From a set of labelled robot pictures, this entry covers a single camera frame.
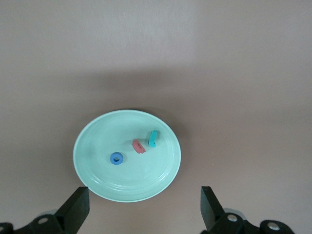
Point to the blue letter o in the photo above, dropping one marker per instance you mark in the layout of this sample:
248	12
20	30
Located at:
112	158

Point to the teal letter i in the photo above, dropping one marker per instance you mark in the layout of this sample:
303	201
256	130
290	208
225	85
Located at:
153	140

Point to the salmon red letter g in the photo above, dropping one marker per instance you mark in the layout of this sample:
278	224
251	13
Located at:
136	145

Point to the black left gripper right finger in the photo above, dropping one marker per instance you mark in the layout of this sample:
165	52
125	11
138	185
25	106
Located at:
209	207

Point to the brown table cover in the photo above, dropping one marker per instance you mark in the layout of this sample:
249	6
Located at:
97	48

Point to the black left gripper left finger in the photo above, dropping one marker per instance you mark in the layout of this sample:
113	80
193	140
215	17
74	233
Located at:
78	202

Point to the green plate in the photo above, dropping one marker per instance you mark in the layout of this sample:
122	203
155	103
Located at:
126	178

